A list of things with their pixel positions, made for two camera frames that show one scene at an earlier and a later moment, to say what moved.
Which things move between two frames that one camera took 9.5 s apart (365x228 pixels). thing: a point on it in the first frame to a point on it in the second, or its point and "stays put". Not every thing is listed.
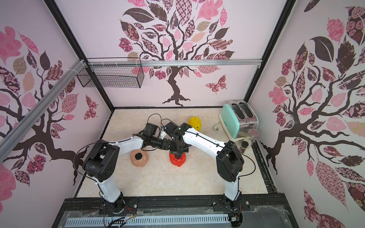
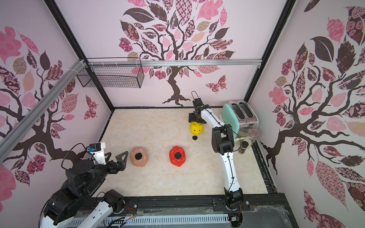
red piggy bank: x=178 y=162 stays put
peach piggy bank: x=139 y=157 stays put
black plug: x=138 y=156 stays put
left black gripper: x=166 y=146 to x=117 y=168
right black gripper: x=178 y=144 to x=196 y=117
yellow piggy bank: x=195 y=122 stays put
